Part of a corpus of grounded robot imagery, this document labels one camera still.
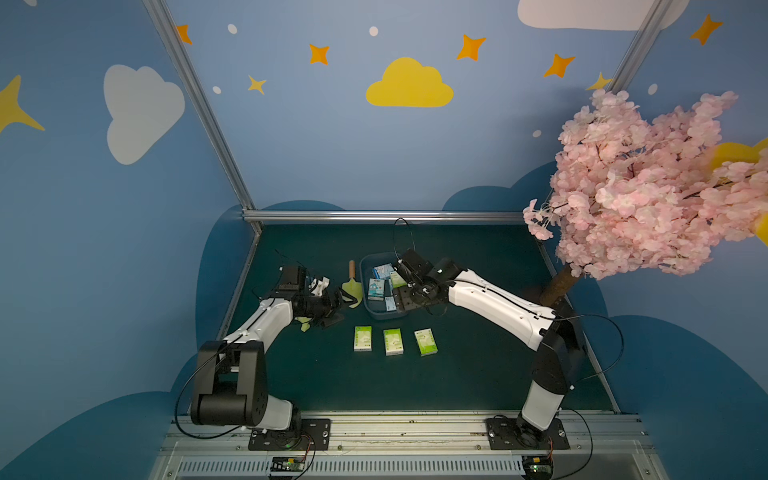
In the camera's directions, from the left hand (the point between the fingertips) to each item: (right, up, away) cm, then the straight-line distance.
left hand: (351, 305), depth 87 cm
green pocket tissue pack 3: (+22, -12, +2) cm, 25 cm away
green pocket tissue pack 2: (+12, -11, +2) cm, 17 cm away
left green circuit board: (-14, -36, -15) cm, 42 cm away
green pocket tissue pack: (+3, -10, +2) cm, 11 cm away
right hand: (+18, +3, -2) cm, 19 cm away
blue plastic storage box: (+7, -3, +11) cm, 14 cm away
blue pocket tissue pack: (+7, +3, +14) cm, 16 cm away
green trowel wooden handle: (-1, +4, +15) cm, 15 cm away
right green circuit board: (+48, -38, -13) cm, 63 cm away
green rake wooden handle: (-15, -8, +6) cm, 18 cm away
